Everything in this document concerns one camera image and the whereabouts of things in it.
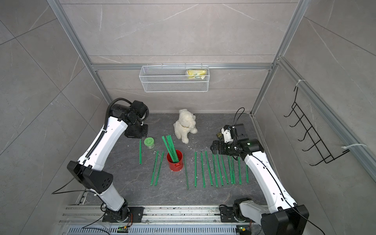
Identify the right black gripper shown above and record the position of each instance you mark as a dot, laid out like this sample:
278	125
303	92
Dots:
221	151

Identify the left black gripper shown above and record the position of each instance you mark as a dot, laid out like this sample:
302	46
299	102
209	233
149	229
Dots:
145	128

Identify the eleventh green straw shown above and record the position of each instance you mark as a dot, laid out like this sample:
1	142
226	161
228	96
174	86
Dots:
247	173

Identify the fourteenth green straw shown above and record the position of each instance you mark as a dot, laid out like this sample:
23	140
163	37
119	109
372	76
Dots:
140	152

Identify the twelfth green straw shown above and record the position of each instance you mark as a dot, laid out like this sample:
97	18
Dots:
154	167

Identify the thirteenth green straw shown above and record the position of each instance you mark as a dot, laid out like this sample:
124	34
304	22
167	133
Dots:
159	168

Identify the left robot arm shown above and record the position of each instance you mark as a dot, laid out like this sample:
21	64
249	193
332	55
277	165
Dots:
122	117

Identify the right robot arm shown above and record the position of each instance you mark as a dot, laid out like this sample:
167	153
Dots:
281	215

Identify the red cylindrical container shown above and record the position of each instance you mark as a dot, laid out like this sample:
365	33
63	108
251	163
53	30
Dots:
175	165

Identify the camouflage cloth pouch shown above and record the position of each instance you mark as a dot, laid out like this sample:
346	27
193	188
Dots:
220	136

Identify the small green lidded jar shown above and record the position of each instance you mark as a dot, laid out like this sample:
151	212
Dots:
149	142

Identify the green straw bundle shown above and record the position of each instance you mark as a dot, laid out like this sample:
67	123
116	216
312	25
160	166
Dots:
170	147

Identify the white plush dog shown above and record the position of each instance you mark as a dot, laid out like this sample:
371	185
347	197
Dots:
185	125

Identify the yellow sponge in basket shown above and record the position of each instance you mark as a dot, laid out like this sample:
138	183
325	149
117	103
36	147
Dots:
196	74

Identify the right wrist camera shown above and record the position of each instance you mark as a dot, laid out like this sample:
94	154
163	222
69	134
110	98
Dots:
227	133

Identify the white wire mesh basket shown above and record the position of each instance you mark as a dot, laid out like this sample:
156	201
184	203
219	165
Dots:
172	78

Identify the black wire hook rack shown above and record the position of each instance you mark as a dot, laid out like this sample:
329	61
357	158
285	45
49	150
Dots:
311	133

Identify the metal base rail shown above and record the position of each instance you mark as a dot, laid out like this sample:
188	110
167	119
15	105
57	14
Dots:
156	220

